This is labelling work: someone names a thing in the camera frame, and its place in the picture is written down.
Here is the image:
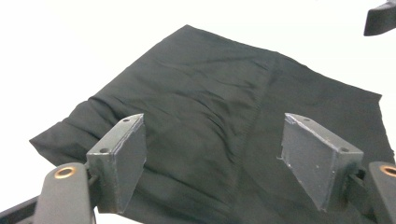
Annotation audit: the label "black pants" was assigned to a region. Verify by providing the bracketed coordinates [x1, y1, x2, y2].
[29, 23, 396, 224]

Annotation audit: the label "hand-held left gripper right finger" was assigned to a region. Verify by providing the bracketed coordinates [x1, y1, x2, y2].
[276, 112, 365, 213]

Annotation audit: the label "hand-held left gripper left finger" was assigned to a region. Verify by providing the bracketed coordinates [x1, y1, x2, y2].
[86, 113, 148, 215]

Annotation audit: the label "white table mat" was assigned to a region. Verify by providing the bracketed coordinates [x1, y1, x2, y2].
[0, 0, 396, 224]

